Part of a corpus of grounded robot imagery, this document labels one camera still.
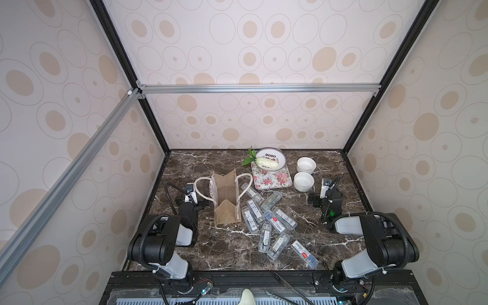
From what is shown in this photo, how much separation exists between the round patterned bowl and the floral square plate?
19 mm

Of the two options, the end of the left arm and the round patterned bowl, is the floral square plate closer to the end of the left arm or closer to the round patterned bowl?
the round patterned bowl

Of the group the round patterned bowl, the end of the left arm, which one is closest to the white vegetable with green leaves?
the round patterned bowl

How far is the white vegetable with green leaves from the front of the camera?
1.10 metres

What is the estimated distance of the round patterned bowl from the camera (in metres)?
1.11

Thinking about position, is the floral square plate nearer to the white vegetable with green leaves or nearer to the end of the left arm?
the white vegetable with green leaves

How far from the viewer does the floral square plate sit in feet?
3.44

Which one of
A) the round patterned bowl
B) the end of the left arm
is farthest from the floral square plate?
the end of the left arm
